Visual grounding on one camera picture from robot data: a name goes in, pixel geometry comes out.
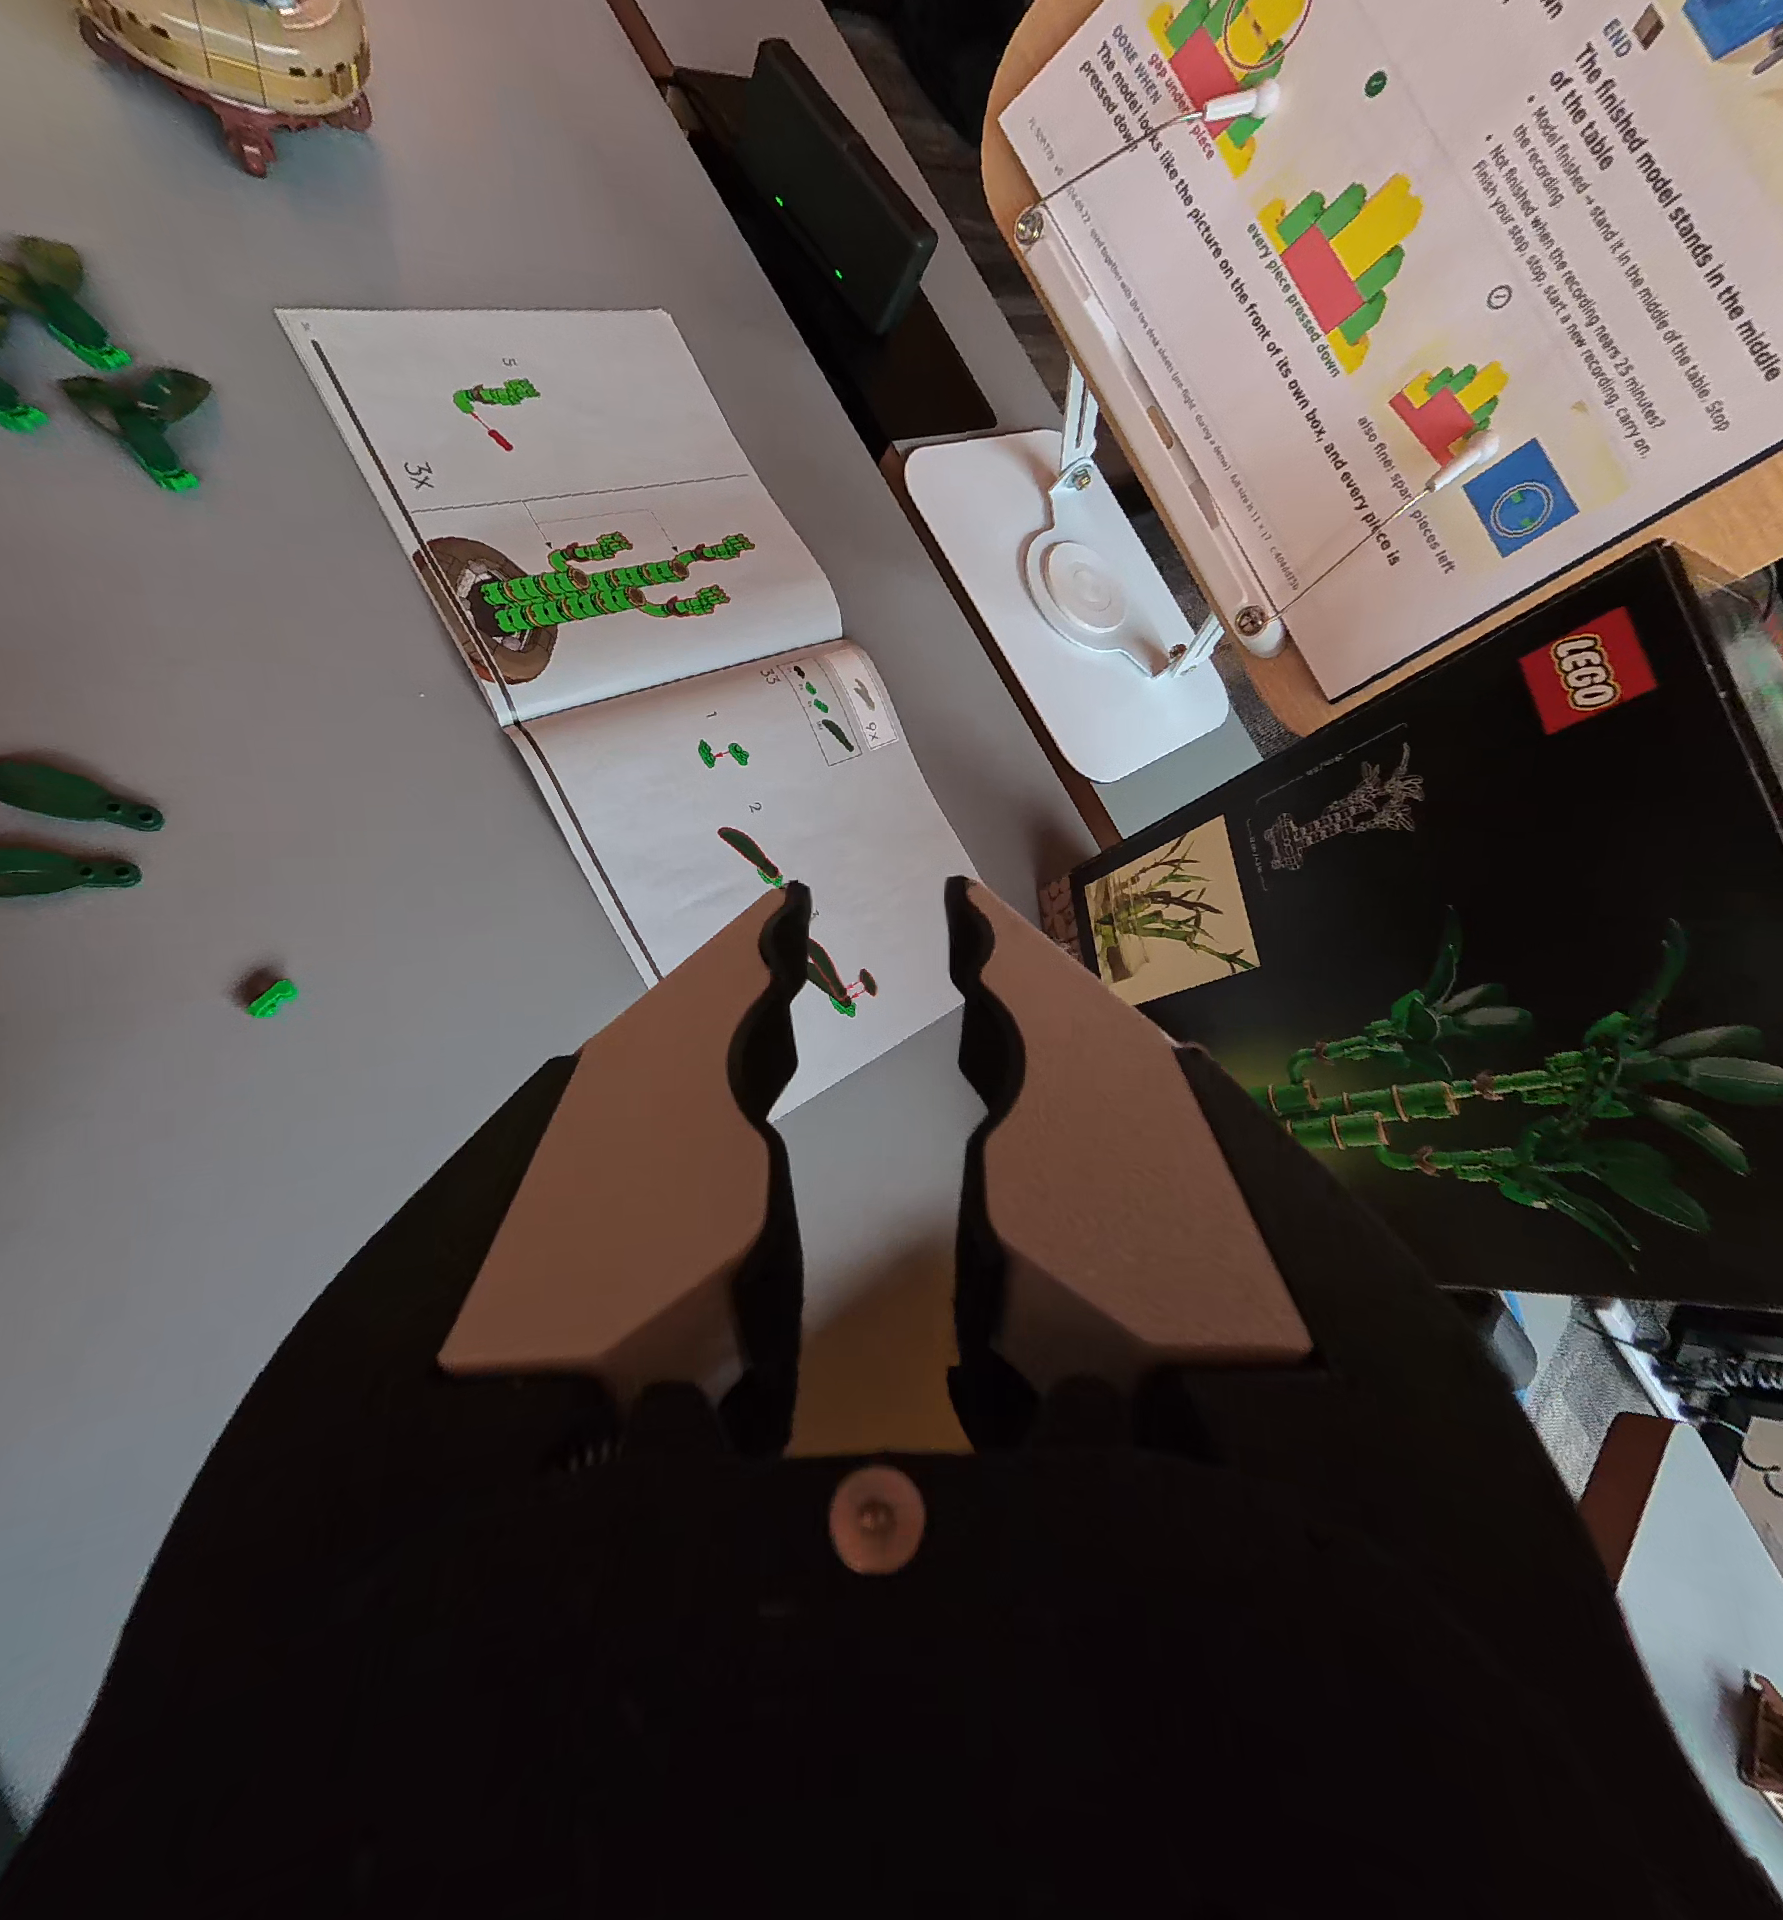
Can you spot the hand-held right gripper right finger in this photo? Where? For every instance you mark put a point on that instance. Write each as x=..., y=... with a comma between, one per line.
x=1131, y=1199

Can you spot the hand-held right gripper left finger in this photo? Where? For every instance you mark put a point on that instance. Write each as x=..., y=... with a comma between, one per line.
x=621, y=1216

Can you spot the small bright green lego connector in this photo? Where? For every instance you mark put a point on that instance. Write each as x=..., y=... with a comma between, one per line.
x=271, y=995

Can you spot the dark green lego leaf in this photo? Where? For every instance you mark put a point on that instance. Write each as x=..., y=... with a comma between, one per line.
x=21, y=872
x=52, y=787

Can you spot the black lego set box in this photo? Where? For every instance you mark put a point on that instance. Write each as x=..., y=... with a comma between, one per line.
x=1507, y=840

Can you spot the open lego instruction booklet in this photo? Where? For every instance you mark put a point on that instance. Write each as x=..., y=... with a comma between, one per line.
x=607, y=419

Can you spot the lego bamboo model in pot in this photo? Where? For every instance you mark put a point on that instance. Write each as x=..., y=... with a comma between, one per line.
x=231, y=73

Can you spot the white wooden document stand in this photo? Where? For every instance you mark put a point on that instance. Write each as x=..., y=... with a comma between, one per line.
x=980, y=509

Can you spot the printed instruction sheet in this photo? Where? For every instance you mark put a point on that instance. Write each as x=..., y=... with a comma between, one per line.
x=1507, y=223

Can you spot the black box with green lights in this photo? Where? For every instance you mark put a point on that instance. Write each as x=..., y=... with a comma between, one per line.
x=816, y=179

